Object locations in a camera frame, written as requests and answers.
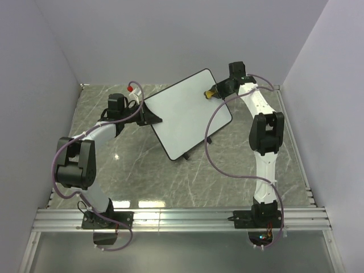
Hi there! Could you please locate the aluminium mounting rail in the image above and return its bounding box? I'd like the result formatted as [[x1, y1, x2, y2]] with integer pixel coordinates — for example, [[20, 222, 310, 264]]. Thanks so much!
[[31, 207, 332, 233]]

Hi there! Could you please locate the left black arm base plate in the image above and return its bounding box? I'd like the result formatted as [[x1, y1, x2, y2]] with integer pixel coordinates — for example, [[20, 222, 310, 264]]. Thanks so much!
[[81, 211, 134, 230]]

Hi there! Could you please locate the yellow bone-shaped eraser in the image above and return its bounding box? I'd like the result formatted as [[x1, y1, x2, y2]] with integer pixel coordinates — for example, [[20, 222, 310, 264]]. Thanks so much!
[[204, 89, 219, 100]]

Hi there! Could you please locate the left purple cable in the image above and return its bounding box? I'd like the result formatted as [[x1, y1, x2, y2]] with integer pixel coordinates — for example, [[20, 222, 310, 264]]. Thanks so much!
[[51, 81, 143, 251]]

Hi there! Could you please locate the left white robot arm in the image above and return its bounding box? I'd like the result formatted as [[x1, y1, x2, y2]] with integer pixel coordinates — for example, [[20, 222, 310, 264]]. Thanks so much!
[[52, 93, 163, 229]]

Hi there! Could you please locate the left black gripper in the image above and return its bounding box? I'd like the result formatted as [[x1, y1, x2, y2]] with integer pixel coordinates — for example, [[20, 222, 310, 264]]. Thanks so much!
[[121, 101, 162, 127]]

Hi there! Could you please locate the white whiteboard black frame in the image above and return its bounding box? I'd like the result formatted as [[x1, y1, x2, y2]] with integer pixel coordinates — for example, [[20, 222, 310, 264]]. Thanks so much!
[[144, 68, 223, 161]]

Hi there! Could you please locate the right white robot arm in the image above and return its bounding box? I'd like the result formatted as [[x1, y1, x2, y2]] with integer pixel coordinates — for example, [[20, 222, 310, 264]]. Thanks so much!
[[204, 61, 285, 229]]

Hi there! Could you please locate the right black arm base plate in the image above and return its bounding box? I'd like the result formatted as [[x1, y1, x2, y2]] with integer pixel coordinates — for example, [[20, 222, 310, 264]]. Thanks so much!
[[227, 210, 283, 229]]

